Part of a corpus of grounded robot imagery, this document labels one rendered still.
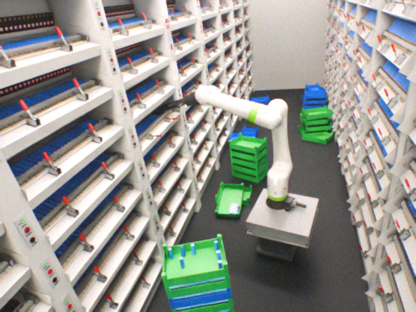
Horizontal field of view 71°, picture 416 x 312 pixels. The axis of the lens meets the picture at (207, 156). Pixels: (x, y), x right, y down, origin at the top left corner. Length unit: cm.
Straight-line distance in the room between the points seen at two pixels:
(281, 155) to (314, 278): 80
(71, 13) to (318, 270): 196
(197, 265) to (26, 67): 109
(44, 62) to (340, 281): 192
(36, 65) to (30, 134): 23
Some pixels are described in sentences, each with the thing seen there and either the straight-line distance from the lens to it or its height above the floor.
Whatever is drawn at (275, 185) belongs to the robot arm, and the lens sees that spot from 185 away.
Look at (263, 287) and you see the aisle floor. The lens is 202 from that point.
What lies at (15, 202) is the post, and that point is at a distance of 108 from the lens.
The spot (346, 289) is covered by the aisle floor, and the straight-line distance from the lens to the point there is 207.
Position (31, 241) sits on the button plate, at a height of 99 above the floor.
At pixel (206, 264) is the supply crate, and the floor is 48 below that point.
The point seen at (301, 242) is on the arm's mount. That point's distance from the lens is 184.
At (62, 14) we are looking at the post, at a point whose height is 164.
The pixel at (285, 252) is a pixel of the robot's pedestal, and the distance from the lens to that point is 212.
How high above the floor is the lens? 161
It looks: 28 degrees down
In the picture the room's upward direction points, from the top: 8 degrees counter-clockwise
